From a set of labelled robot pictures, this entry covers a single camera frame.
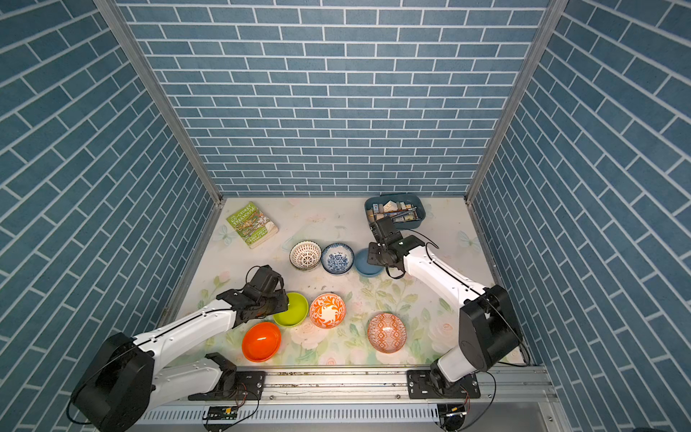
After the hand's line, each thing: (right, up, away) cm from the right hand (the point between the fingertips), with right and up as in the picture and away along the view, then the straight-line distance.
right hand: (375, 255), depth 88 cm
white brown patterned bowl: (-26, -1, +11) cm, 28 cm away
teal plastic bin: (+16, +21, +29) cm, 39 cm away
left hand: (-28, -15, -1) cm, 32 cm away
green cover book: (-49, +10, +21) cm, 54 cm away
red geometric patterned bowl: (+3, -23, -5) cm, 24 cm away
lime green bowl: (-26, -18, -3) cm, 31 cm away
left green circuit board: (-43, -41, -16) cm, 61 cm away
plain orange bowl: (-35, -25, -8) cm, 43 cm away
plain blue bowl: (-4, -5, +7) cm, 9 cm away
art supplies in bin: (+11, +15, +26) cm, 32 cm away
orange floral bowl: (-16, -18, -1) cm, 24 cm away
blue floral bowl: (-13, -2, +9) cm, 16 cm away
